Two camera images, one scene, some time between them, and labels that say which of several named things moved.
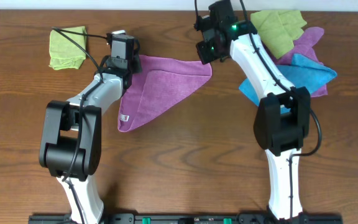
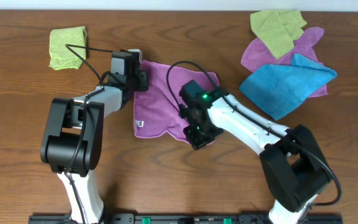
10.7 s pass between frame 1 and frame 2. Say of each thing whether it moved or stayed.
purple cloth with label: moved
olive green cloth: stayed
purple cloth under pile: stayed
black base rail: stayed
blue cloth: stayed
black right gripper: moved
